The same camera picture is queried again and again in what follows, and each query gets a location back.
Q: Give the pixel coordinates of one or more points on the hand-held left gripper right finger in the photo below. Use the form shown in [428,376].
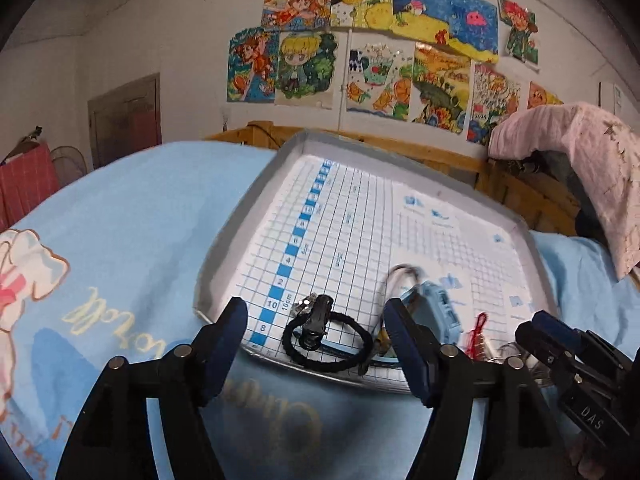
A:
[407,355]

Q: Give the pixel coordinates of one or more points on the wooden bed headboard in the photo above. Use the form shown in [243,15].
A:
[450,160]

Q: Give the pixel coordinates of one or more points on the pink floral quilt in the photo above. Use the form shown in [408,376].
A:
[575,132]

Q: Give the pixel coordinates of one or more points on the light blue printed blanket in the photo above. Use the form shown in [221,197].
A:
[125,220]

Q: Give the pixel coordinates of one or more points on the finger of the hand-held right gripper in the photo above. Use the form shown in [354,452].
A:
[545,350]
[557,327]

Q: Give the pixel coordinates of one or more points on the red plaid cloth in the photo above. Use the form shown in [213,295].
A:
[30,180]

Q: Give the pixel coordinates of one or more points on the small silver hoop bangles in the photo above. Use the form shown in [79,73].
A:
[515,355]

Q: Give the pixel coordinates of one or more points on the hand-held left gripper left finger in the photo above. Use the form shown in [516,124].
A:
[227,350]

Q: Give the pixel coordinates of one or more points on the white blue grid paper sheet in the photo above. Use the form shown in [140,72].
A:
[360,230]

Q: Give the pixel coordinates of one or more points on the brown wooden door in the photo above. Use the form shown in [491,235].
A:
[125,125]

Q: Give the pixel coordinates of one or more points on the white beaded hair clip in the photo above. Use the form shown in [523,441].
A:
[491,347]

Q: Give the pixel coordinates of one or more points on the grey shallow cardboard tray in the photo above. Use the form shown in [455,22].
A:
[240,220]

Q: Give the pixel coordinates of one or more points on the white wall paper note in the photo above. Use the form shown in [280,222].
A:
[612,97]

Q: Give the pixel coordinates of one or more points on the group of colourful wall drawings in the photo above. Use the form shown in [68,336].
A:
[435,75]

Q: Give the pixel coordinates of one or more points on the round electric fan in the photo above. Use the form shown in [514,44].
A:
[67,167]

